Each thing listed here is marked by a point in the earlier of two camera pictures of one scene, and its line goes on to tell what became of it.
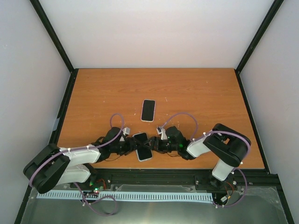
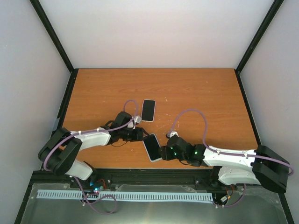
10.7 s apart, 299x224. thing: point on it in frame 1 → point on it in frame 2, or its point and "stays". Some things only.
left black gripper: [131, 146] → [138, 135]
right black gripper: [153, 143] → [166, 154]
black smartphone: [148, 110] stays
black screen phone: [148, 112] stays
